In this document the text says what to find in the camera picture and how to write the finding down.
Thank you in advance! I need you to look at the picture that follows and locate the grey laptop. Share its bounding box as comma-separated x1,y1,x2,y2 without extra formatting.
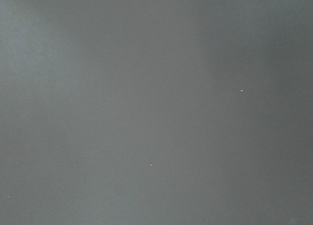
0,0,313,225

